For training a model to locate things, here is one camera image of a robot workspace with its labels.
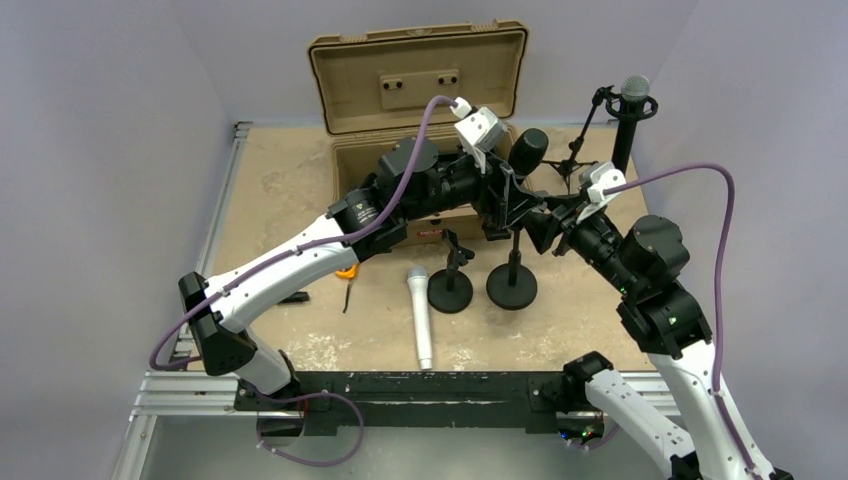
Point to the white handheld microphone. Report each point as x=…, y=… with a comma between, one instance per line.
x=417, y=281

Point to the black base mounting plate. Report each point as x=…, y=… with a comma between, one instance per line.
x=536, y=402

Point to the yellow tape measure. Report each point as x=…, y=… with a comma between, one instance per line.
x=348, y=275

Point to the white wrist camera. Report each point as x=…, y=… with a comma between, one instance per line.
x=593, y=185
x=478, y=130

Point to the black round-base mic stand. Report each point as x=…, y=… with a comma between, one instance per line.
x=449, y=290

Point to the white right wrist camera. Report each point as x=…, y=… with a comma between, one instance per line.
x=593, y=185

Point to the black handheld microphone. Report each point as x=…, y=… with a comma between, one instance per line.
x=527, y=153

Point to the tan plastic toolbox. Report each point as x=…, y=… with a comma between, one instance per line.
x=381, y=87

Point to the black T-shaped pipe fitting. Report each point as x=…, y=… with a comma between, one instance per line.
x=296, y=298

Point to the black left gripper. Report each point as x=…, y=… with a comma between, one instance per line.
x=490, y=206

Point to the silver-head black microphone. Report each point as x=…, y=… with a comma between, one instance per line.
x=631, y=105

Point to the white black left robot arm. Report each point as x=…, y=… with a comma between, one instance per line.
x=413, y=180

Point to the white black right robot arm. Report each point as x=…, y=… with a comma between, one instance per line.
x=668, y=324

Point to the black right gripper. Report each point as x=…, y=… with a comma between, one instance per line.
x=560, y=215

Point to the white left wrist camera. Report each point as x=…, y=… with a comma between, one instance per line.
x=478, y=130

